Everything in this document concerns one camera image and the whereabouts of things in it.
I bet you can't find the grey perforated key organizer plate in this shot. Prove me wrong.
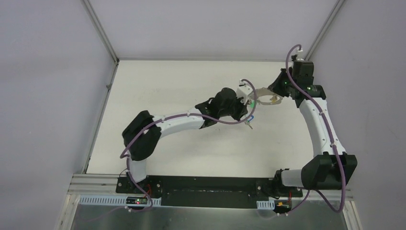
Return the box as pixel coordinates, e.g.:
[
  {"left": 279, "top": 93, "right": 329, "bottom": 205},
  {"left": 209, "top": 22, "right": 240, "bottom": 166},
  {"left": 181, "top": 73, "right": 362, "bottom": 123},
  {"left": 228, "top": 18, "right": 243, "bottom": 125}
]
[{"left": 249, "top": 87, "right": 283, "bottom": 106}]

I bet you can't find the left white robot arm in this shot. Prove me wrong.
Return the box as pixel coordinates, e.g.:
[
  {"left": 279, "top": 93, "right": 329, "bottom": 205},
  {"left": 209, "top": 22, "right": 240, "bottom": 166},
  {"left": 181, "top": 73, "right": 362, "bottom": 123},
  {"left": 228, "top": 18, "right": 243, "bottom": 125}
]
[{"left": 120, "top": 85, "right": 255, "bottom": 194}]

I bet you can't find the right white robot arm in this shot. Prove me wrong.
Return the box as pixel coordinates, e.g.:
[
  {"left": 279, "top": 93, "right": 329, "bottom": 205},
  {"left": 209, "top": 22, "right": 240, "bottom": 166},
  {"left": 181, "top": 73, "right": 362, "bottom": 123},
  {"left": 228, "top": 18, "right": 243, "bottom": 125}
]
[{"left": 268, "top": 60, "right": 358, "bottom": 196}]

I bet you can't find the blue tagged key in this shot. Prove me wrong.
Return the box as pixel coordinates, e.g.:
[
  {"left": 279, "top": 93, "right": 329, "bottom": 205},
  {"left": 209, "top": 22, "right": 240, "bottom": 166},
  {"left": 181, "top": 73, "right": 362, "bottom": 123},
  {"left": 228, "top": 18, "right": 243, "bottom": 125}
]
[{"left": 244, "top": 115, "right": 254, "bottom": 129}]

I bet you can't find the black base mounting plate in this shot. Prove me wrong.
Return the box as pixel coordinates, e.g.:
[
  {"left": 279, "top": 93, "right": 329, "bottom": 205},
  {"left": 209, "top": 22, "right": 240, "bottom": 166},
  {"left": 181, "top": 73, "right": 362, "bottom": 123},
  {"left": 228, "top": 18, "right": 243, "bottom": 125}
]
[{"left": 115, "top": 175, "right": 303, "bottom": 209}]

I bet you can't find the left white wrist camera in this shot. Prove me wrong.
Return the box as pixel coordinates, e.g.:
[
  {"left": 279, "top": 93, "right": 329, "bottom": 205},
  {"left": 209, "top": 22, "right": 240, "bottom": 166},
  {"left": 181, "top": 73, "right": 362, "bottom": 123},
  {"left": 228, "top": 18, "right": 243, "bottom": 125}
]
[{"left": 236, "top": 82, "right": 253, "bottom": 105}]

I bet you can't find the right white cable duct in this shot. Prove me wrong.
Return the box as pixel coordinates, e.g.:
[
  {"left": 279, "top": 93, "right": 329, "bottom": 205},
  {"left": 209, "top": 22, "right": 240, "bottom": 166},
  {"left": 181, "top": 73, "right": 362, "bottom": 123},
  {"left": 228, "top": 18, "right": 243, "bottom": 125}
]
[{"left": 256, "top": 200, "right": 275, "bottom": 210}]

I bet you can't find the white cable duct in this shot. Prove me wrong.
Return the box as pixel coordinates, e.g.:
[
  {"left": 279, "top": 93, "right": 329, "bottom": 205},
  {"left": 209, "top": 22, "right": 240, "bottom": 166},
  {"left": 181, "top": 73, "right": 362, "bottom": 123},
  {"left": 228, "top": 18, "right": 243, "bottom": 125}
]
[
  {"left": 79, "top": 195, "right": 151, "bottom": 207},
  {"left": 256, "top": 200, "right": 275, "bottom": 210}
]

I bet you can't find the left white cable duct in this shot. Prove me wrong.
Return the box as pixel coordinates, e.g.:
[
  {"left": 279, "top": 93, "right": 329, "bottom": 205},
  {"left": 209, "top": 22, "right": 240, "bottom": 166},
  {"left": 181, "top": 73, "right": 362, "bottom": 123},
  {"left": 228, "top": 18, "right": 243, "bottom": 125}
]
[{"left": 79, "top": 195, "right": 151, "bottom": 207}]

